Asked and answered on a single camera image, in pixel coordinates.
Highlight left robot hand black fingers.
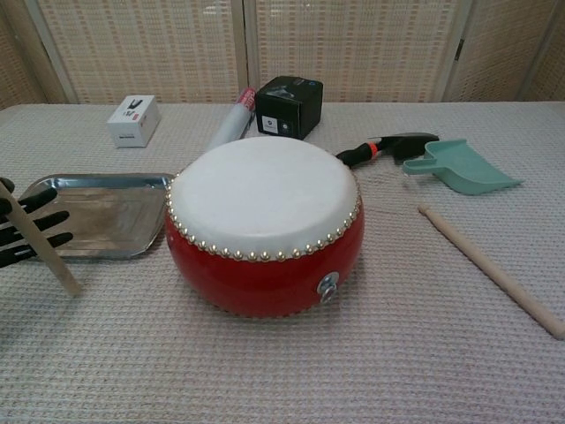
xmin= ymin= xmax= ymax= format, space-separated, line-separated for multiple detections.
xmin=0 ymin=178 xmax=74 ymax=269

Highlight wooden drumstick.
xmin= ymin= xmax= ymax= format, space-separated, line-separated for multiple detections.
xmin=418 ymin=203 xmax=565 ymax=340
xmin=0 ymin=181 xmax=84 ymax=298

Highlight red drum white skin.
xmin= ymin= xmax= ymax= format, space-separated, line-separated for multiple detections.
xmin=163 ymin=136 xmax=366 ymax=320

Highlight stainless steel tray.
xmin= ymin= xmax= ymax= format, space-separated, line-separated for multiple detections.
xmin=16 ymin=172 xmax=177 ymax=261

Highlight white stapler box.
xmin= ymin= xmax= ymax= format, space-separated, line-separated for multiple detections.
xmin=106 ymin=95 xmax=161 ymax=149

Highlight plastic wrap roll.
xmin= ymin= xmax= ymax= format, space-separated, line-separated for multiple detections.
xmin=203 ymin=87 xmax=258 ymax=154

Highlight beige woven tablecloth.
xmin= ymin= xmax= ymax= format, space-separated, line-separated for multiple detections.
xmin=0 ymin=101 xmax=565 ymax=424

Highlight black cardboard box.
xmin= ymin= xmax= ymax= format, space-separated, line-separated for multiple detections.
xmin=254 ymin=75 xmax=324 ymax=141

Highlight woven folding screen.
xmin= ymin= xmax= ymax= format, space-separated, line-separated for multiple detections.
xmin=0 ymin=0 xmax=565 ymax=111

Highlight black garden trowel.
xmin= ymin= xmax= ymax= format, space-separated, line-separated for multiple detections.
xmin=335 ymin=132 xmax=441 ymax=170

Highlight teal plastic dustpan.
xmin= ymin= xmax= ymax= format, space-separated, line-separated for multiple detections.
xmin=401 ymin=139 xmax=525 ymax=195

